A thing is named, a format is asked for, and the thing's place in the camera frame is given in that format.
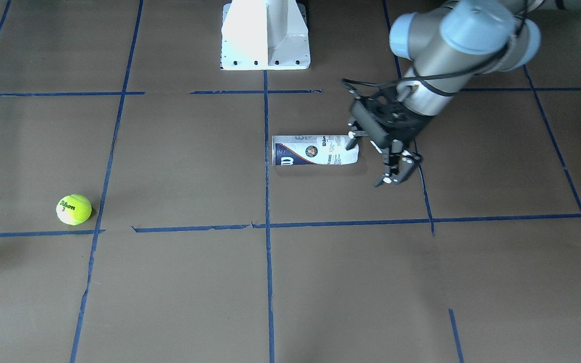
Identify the yellow tennis ball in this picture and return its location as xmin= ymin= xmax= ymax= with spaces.
xmin=56 ymin=195 xmax=92 ymax=225

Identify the clear tennis ball can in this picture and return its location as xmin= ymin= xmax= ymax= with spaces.
xmin=272 ymin=135 xmax=358 ymax=166

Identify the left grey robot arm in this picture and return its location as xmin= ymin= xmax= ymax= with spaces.
xmin=341 ymin=1 xmax=581 ymax=186

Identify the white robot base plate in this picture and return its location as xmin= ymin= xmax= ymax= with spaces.
xmin=220 ymin=1 xmax=311 ymax=71

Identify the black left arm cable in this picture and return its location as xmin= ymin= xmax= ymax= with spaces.
xmin=341 ymin=10 xmax=528 ymax=101

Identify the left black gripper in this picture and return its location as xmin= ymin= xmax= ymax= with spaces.
xmin=346 ymin=94 xmax=433 ymax=188

